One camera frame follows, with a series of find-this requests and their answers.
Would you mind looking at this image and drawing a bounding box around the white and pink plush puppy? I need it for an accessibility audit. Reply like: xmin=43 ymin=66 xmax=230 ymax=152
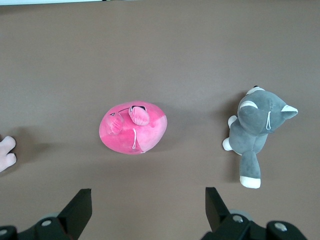
xmin=0 ymin=135 xmax=18 ymax=173

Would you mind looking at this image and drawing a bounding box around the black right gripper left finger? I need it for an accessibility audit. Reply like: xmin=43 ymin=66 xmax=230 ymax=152
xmin=0 ymin=188 xmax=93 ymax=240

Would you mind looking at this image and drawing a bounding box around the round pink plush toy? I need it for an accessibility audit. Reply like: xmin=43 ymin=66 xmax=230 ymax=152
xmin=98 ymin=99 xmax=168 ymax=156

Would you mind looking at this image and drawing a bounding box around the grey and white plush husky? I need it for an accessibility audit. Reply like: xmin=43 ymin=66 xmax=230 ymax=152
xmin=221 ymin=85 xmax=299 ymax=190

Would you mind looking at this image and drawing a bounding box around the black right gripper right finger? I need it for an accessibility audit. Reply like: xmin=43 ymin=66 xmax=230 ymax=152
xmin=203 ymin=186 xmax=307 ymax=240

